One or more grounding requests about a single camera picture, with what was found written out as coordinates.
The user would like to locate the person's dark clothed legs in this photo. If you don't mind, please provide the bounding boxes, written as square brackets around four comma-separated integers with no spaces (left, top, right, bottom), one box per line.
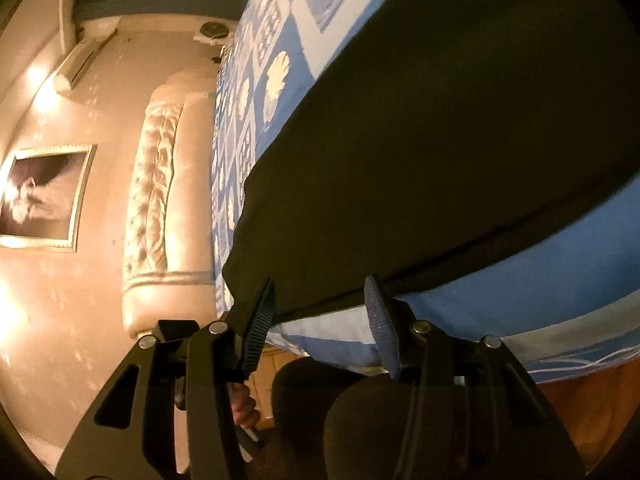
[271,357,418,480]

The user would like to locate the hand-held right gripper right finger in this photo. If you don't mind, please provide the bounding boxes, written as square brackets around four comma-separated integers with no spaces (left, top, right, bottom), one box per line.
[364,274,586,480]

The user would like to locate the black pants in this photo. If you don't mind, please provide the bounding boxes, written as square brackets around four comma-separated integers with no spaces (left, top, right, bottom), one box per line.
[222,0,640,322]

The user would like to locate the blue leaf-printed bedsheet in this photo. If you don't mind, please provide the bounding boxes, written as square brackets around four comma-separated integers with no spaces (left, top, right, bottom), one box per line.
[210,0,640,386]

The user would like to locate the white air conditioner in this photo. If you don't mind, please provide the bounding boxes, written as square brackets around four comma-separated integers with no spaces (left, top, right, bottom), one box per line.
[52,35,118,92]

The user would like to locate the orange wooden bed frame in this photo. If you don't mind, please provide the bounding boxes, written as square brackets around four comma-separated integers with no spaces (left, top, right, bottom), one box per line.
[530,357,640,466]

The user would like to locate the framed wall picture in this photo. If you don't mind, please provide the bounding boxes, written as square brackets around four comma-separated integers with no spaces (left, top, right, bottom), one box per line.
[0,144,98,253]

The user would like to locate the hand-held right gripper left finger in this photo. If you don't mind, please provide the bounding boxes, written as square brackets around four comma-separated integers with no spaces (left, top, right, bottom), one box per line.
[55,276,277,480]

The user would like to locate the round dark wall fixture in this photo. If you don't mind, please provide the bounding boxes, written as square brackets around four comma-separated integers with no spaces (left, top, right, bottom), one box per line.
[194,20,236,43]

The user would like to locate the person's left hand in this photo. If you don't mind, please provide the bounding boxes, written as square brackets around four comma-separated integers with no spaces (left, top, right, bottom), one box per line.
[232,385,263,428]

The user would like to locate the cream tufted headboard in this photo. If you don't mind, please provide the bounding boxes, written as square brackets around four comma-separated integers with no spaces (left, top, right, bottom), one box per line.
[121,69,221,341]

